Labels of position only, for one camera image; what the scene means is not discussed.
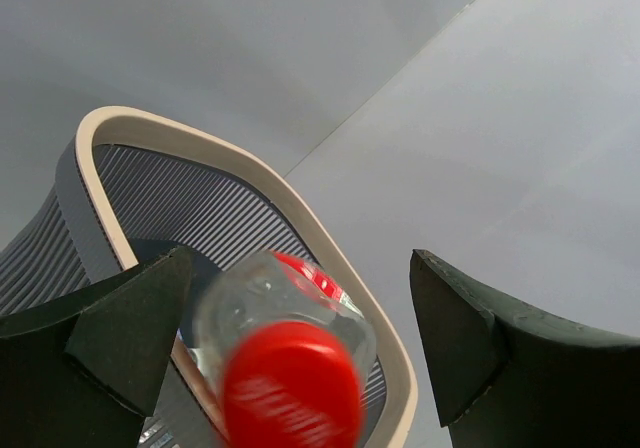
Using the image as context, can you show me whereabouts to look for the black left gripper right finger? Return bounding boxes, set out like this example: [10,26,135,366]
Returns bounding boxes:
[410,250,639,447]

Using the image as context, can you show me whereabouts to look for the dark mesh waste bin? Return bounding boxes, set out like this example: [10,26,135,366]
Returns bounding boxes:
[1,106,418,447]

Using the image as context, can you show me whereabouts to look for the clear bottle red label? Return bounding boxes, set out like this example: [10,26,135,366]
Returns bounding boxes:
[192,250,376,447]

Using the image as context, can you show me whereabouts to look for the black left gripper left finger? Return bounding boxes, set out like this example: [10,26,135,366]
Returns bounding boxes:
[1,247,192,447]

